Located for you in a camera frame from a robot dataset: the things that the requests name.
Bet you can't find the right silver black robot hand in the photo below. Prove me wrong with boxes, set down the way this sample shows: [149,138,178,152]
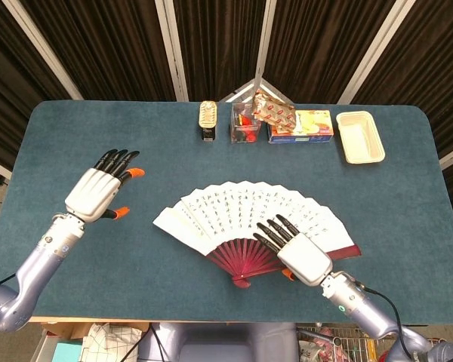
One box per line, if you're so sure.
[252,213,334,287]

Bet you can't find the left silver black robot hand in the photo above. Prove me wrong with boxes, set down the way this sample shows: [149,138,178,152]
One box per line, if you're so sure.
[64,149,146,223]

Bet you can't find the white paper red-ribbed folding fan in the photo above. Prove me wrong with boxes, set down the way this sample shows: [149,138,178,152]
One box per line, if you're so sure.
[152,179,362,290]

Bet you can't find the blue felt table mat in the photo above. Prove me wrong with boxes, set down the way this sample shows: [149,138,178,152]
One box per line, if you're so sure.
[0,100,453,326]

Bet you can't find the purple robot torso base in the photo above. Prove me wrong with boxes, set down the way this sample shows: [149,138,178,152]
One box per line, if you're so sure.
[137,321,300,362]

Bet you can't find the dark brown curtain panel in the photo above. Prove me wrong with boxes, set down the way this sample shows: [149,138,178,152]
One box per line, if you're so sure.
[18,0,177,101]
[0,0,72,170]
[353,0,453,223]
[263,0,397,105]
[172,0,267,102]

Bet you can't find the blue cardboard tissue box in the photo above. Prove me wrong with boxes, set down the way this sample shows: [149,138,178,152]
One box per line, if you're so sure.
[267,109,334,145]

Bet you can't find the cream plastic tray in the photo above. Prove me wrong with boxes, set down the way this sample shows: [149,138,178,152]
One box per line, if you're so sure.
[335,110,387,165]

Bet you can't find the black tin can gold lid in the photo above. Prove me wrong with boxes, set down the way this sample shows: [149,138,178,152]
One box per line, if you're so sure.
[199,100,220,143]

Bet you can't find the clear plastic box red contents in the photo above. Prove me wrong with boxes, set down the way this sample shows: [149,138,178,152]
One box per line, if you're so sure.
[230,102,260,145]

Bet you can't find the gold snack bag red print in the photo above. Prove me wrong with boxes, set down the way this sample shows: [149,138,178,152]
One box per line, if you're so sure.
[251,89,297,133]

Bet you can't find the white checked cloth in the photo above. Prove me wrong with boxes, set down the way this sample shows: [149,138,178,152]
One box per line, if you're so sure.
[82,322,144,362]

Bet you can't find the teal box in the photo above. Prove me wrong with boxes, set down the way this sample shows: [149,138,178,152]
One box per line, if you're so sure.
[52,341,85,362]

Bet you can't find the metal wire basket cart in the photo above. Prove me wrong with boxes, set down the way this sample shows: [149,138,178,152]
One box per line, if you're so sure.
[296,323,386,362]

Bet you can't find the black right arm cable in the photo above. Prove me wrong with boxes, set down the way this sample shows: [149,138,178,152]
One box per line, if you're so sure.
[356,281,412,362]

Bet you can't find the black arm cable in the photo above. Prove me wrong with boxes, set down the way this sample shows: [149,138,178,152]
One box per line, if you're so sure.
[356,281,412,362]
[0,273,17,294]

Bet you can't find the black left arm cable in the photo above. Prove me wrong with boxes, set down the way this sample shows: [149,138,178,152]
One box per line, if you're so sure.
[0,273,17,294]

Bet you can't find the white screen frame post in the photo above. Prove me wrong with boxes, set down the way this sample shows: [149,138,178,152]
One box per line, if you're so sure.
[2,0,85,100]
[337,0,418,106]
[154,0,190,102]
[248,0,279,97]

